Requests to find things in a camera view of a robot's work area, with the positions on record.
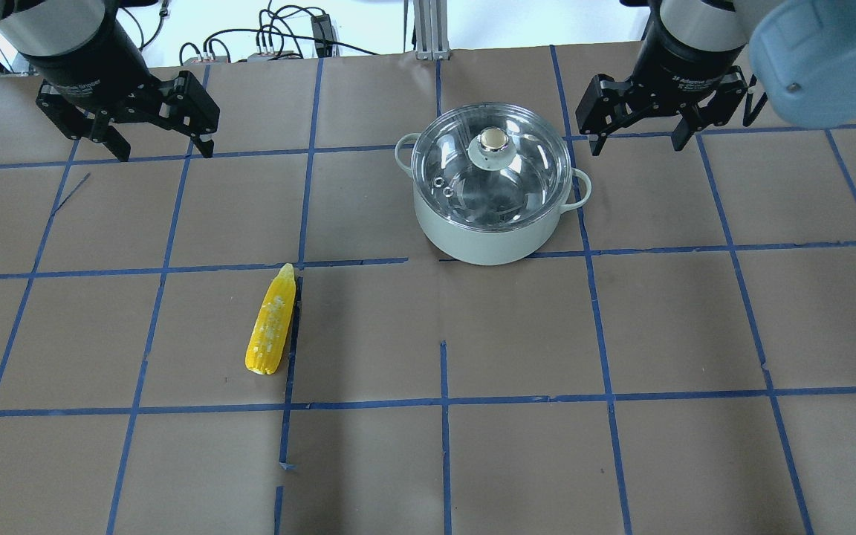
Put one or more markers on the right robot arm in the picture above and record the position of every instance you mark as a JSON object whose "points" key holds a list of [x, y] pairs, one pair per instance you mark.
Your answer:
{"points": [[800, 59]]}

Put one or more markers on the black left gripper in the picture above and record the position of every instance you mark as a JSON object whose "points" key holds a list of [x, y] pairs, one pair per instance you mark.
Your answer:
{"points": [[88, 56]]}

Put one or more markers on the yellow corn cob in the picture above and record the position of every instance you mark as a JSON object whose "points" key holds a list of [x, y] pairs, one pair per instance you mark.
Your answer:
{"points": [[270, 331]]}

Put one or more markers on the pale green cooking pot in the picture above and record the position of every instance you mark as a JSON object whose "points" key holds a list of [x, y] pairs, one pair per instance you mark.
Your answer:
{"points": [[495, 248]]}

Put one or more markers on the aluminium frame post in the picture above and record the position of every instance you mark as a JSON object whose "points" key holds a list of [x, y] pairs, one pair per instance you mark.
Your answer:
{"points": [[431, 30]]}

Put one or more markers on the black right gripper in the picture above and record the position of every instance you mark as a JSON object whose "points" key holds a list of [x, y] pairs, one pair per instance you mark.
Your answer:
{"points": [[684, 61]]}

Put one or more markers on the glass pot lid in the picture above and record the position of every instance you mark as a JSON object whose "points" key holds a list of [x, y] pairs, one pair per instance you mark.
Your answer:
{"points": [[489, 167]]}

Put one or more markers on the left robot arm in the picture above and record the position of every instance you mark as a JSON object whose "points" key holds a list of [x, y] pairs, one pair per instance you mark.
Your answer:
{"points": [[94, 77]]}

